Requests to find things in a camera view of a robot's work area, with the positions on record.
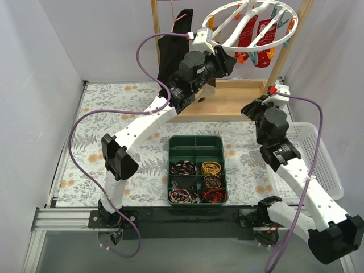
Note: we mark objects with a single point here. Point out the wooden rack post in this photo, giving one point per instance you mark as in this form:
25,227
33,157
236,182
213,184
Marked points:
302,14
155,16

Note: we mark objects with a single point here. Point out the black orange rolled tie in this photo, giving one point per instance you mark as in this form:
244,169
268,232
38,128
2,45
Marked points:
214,196

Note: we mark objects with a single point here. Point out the black hanging garment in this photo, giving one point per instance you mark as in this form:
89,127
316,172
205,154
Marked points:
172,48

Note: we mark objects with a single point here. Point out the white round clip hanger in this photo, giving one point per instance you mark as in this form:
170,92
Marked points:
275,25

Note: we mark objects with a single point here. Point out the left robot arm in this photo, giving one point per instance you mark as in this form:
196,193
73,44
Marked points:
195,70

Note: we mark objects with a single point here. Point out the black gold paisley rolled tie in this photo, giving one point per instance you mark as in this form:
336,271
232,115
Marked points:
211,182

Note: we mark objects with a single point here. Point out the floral tablecloth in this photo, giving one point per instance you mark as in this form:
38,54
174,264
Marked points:
108,108

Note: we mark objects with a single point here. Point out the yellow rolled tie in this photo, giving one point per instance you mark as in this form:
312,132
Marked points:
211,168

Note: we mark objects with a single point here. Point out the aluminium frame rail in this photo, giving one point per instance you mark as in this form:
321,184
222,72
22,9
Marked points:
61,241

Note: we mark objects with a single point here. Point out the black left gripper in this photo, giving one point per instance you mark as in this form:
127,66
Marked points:
223,63

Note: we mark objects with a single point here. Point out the yellow-orange clothes clip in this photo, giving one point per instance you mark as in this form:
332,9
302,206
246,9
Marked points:
271,53

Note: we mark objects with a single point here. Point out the teal clothes clip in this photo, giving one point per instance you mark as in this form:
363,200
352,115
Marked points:
254,57

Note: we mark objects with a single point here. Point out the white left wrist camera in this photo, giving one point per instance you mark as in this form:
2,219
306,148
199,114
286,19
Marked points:
202,41

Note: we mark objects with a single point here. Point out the white plastic basket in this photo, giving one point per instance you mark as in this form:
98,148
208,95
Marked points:
303,136

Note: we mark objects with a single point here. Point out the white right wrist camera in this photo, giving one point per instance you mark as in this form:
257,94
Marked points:
278,95

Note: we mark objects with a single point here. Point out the left wooden rack post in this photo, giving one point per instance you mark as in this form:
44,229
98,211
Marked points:
155,16

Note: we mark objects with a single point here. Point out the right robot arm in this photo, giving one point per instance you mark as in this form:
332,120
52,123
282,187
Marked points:
328,229

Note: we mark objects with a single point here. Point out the wooden tray base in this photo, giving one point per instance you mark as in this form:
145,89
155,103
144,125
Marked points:
226,104

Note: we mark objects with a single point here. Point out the orange clothes clip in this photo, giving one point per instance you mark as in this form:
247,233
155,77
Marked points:
241,57

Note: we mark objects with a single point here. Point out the black white patterned rolled tie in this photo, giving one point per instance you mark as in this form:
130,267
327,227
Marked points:
184,168

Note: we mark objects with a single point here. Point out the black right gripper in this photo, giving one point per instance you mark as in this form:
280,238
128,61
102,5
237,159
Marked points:
253,107

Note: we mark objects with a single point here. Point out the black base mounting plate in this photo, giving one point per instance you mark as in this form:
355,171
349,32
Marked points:
180,223

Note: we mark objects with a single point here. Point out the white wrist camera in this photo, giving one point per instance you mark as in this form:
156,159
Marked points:
278,95
202,41

